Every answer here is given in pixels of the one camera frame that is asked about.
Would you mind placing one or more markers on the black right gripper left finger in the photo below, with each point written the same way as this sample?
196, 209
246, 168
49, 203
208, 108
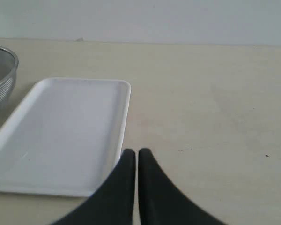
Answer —
112, 203

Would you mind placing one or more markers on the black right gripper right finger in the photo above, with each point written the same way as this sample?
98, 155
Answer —
161, 202

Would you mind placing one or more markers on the white rectangular plastic tray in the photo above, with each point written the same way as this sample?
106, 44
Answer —
65, 137

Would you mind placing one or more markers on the steel mesh strainer basket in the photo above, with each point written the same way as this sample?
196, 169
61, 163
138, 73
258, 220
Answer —
9, 63

